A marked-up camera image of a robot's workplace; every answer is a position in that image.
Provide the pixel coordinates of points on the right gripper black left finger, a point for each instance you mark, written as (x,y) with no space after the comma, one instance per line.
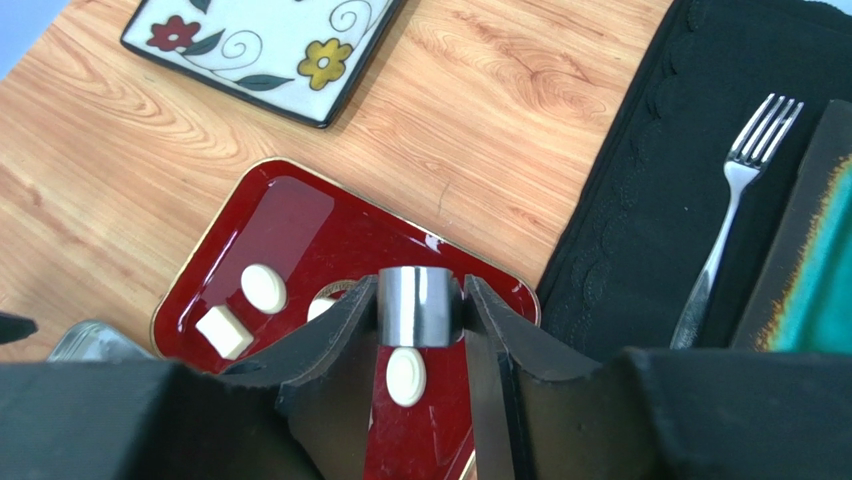
(322,376)

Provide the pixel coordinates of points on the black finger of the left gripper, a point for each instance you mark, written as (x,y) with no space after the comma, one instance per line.
(15,328)

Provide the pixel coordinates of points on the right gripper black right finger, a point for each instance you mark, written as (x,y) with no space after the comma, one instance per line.
(519,378)

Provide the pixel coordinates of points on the pink handled metal tongs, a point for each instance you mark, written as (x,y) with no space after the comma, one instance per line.
(419,307)

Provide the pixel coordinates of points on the white heart chocolate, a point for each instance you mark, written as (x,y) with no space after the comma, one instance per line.
(319,306)

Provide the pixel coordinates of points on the white oval chocolate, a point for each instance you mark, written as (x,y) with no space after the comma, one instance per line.
(264,288)
(406,376)

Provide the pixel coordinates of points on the white rectangular chocolate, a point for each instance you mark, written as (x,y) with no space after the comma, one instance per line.
(224,332)

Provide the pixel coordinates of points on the silver tin lid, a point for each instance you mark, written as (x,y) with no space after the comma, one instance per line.
(93,340)

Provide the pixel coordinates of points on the red lacquer tray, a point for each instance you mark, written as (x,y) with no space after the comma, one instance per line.
(318,237)

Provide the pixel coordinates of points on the black cloth placemat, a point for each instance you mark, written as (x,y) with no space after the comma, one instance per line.
(656,195)

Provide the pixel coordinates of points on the green square plate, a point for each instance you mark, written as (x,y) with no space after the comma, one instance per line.
(802,299)

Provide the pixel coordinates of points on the floral square plate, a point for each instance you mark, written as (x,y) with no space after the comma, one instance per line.
(300,59)

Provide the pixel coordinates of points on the silver fork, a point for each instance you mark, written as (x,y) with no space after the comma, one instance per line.
(747,159)

